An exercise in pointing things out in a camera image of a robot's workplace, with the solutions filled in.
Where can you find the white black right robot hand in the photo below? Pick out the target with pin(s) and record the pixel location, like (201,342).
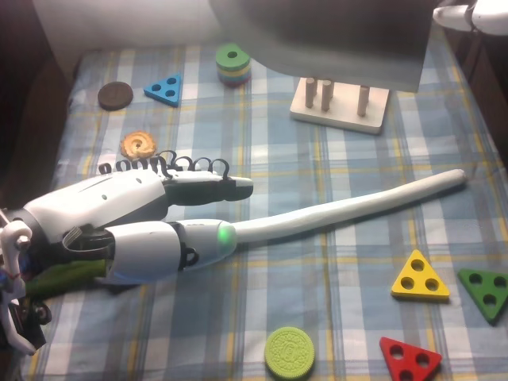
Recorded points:
(492,18)

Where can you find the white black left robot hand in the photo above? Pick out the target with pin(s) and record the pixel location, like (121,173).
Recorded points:
(99,202)

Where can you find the tan swirl toy cookie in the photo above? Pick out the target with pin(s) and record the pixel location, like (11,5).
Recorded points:
(138,146)

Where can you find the brown round toy cookie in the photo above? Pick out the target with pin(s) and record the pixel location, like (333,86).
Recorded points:
(115,95)

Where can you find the blue triangle block with holes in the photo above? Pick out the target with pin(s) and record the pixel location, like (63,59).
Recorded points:
(164,92)

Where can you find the wooden peg board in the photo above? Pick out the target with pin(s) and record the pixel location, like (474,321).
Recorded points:
(337,119)

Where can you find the blue plaid table cloth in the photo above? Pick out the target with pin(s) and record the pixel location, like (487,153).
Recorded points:
(278,285)

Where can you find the green sandwich toy cookie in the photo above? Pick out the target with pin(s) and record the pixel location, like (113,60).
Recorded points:
(289,353)

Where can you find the green triangle block with holes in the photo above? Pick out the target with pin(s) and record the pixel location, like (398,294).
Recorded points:
(482,289)

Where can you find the yellow triangle block with holes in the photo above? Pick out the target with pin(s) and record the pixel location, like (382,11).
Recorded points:
(418,295)

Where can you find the red triangle block with holes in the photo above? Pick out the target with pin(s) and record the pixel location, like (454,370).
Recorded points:
(410,363)

